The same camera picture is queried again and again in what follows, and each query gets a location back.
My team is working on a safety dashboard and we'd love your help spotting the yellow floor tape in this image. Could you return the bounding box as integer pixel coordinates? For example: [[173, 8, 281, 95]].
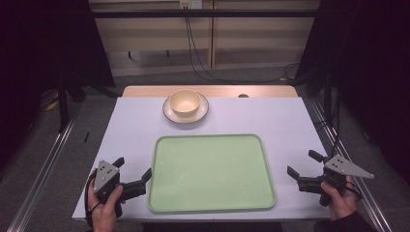
[[44, 92, 60, 112]]

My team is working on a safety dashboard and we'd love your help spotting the black curtain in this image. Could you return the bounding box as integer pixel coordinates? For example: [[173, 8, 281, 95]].
[[0, 0, 116, 172], [293, 0, 410, 187]]

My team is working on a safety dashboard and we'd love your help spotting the person's right hand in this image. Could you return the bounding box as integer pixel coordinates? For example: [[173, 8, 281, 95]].
[[320, 174, 360, 222]]

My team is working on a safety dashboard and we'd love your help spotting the white wall outlet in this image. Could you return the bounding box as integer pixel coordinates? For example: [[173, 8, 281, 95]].
[[179, 0, 204, 10]]

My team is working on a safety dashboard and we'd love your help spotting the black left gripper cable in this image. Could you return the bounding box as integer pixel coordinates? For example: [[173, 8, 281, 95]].
[[83, 169, 99, 228]]

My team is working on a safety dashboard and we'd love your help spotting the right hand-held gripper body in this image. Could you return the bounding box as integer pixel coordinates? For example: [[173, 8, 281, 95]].
[[296, 154, 375, 208]]

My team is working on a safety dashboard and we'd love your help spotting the light green tray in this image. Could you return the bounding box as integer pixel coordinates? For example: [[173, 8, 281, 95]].
[[147, 133, 278, 214]]

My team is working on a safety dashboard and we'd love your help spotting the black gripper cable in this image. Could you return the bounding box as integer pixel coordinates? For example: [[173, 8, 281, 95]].
[[83, 169, 99, 228], [345, 181, 364, 200]]

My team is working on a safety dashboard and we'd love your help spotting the cream bowl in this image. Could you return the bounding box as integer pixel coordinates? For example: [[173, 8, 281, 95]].
[[168, 88, 203, 118]]

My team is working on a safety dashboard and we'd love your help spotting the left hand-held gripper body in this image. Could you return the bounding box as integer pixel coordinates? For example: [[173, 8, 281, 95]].
[[93, 159, 148, 218]]

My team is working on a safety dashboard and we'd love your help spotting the long black wall cable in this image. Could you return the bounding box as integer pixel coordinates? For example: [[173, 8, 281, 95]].
[[183, 6, 301, 84]]

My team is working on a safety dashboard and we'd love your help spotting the black stand post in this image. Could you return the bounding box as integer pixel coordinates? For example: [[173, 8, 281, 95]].
[[323, 69, 334, 128], [57, 75, 71, 133]]

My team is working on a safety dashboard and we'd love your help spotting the aluminium floor rail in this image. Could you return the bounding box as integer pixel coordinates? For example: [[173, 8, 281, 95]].
[[308, 98, 394, 232], [6, 104, 83, 232]]

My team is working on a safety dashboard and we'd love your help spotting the person's left hand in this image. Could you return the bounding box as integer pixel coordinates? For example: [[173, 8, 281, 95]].
[[87, 185, 127, 232]]

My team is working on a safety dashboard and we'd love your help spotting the white table mat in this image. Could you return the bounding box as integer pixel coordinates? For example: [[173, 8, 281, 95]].
[[72, 96, 333, 222]]

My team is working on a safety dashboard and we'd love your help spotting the black horizontal bar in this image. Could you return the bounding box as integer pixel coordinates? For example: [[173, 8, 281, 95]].
[[91, 9, 321, 19]]

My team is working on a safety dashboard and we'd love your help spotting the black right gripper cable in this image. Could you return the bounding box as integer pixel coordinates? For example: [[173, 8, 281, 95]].
[[345, 181, 364, 200]]

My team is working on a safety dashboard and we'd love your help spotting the cream plate with dark rim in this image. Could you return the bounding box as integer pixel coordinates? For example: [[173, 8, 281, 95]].
[[161, 92, 210, 125]]

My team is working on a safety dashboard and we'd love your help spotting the wooden table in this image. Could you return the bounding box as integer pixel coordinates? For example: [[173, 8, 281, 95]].
[[122, 84, 299, 99]]

